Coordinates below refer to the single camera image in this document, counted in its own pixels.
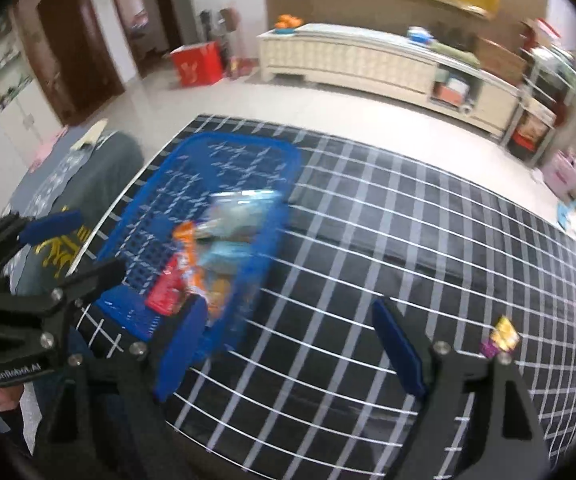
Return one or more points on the green folded cloth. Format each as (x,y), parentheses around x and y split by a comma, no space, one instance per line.
(454,55)

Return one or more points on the red pizza snack packet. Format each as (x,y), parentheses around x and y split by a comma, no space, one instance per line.
(165,290)

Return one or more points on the cardboard box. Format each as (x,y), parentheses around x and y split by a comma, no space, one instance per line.
(500,62)

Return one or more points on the brown door frame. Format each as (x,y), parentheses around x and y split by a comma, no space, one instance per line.
(167,5)

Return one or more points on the white tape roll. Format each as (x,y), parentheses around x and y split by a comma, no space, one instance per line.
(466,108)

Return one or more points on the clear pastry packet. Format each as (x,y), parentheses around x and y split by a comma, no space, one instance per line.
(218,296)

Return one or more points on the grey blanket with crown print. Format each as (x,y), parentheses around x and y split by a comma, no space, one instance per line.
(97,185)

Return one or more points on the blue plastic basket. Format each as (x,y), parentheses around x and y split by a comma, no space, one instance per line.
(177,175)

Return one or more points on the small blue box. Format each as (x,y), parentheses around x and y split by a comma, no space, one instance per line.
(458,81)

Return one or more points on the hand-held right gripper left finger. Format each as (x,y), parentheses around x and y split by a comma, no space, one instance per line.
(182,350)

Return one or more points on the black checked tablecloth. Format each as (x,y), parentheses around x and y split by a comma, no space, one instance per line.
(368,260)

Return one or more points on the floor mop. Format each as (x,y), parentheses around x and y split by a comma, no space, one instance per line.
(220,40)

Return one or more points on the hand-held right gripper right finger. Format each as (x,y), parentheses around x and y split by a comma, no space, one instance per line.
(398,350)

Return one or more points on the person's left hand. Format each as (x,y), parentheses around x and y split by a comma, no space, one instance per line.
(3,399)

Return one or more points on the blue white tissue box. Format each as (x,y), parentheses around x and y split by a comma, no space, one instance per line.
(420,35)

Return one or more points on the brown wooden door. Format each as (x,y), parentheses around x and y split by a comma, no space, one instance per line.
(77,50)

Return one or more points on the cream TV cabinet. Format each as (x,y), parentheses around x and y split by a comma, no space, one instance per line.
(358,60)

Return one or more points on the small orange box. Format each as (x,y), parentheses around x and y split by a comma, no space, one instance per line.
(453,94)

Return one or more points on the orange snack packet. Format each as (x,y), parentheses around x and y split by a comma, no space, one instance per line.
(187,255)

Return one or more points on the blue fruit bowl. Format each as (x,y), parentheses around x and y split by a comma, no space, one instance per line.
(285,31)

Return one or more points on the pink tote bag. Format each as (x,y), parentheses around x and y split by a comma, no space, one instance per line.
(562,172)

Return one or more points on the light blue snack packet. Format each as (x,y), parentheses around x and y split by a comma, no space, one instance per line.
(225,257)

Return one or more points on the red paper bag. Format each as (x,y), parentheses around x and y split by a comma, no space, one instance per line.
(196,64)

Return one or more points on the cream cloth piece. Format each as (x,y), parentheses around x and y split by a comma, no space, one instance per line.
(90,135)

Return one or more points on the pile of oranges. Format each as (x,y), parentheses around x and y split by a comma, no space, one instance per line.
(289,21)

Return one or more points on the pink cloth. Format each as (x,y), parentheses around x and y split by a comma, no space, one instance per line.
(47,150)

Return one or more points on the yellow purple snack packet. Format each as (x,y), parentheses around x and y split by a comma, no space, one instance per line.
(502,337)

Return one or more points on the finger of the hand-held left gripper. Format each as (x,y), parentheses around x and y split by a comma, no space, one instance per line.
(95,282)
(52,227)

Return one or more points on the teal striped snack packet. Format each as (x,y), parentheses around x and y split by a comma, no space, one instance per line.
(242,210)

